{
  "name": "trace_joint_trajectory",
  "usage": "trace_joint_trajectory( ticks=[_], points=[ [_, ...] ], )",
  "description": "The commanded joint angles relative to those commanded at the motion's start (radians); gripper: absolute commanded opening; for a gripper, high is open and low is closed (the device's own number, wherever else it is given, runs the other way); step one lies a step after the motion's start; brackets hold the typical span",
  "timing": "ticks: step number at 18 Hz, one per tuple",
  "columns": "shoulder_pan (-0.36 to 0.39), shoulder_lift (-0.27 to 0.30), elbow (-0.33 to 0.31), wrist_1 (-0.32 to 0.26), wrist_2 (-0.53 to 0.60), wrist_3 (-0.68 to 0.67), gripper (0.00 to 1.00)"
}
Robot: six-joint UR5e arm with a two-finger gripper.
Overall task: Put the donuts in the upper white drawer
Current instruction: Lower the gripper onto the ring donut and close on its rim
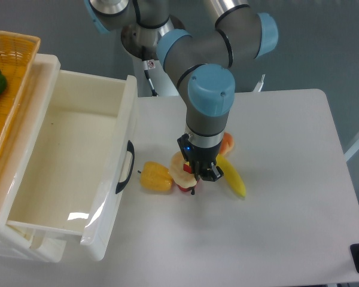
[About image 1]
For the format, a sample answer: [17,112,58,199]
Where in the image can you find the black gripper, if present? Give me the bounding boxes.
[177,133,225,196]

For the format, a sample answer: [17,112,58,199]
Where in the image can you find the pale glazed donut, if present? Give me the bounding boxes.
[169,152,197,189]

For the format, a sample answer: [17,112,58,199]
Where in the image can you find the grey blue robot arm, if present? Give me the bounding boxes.
[85,1,279,192]

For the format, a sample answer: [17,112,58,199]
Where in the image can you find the open white upper drawer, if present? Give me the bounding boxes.
[8,71,138,261]

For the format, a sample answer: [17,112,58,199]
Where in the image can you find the white drawer cabinet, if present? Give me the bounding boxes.
[0,54,65,262]

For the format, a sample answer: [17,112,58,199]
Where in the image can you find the yellow banana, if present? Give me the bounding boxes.
[217,154,246,198]

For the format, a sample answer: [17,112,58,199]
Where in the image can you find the orange peach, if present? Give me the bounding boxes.
[219,132,235,155]

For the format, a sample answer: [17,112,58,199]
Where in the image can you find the yellow bell pepper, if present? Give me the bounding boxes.
[139,161,173,192]

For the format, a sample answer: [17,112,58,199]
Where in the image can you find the orange wicker basket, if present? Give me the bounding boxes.
[0,30,41,158]

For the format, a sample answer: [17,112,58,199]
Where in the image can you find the black drawer handle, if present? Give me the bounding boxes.
[115,141,135,194]

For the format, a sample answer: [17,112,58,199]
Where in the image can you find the robot cable with tag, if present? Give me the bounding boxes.
[141,46,160,97]

